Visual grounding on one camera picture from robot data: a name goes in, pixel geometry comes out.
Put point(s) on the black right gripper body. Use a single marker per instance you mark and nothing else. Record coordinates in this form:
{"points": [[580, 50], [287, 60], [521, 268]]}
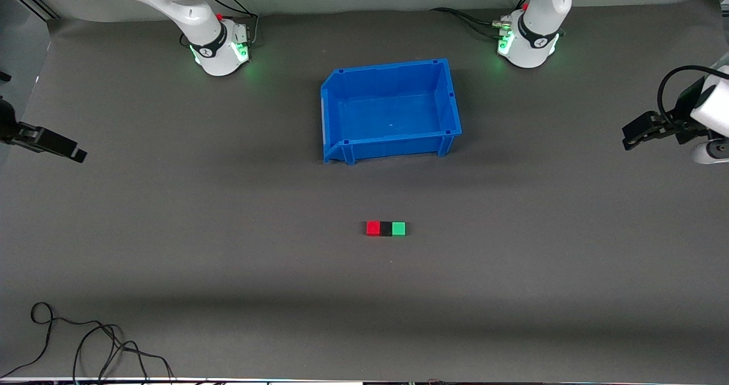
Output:
{"points": [[8, 124]]}

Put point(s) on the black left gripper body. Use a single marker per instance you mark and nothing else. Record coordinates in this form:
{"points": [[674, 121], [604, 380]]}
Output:
{"points": [[679, 115]]}

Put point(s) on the small green cube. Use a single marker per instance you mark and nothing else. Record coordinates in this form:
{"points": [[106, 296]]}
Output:
{"points": [[398, 228]]}

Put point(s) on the small red cube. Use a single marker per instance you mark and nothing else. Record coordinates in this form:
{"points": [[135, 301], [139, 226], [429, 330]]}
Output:
{"points": [[373, 229]]}

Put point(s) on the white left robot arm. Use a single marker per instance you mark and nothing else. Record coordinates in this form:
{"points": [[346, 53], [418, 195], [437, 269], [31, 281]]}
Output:
{"points": [[538, 15]]}

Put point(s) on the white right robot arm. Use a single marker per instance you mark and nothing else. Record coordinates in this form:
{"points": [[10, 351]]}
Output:
{"points": [[193, 9]]}

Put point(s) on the small black cube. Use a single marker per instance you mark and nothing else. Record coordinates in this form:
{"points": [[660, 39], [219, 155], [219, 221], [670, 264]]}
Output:
{"points": [[386, 229]]}

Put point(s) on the blue plastic storage bin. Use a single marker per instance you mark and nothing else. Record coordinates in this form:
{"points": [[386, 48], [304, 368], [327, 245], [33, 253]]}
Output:
{"points": [[393, 117]]}

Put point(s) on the dark grey table mat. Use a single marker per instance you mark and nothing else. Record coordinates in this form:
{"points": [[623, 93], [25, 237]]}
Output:
{"points": [[364, 294]]}

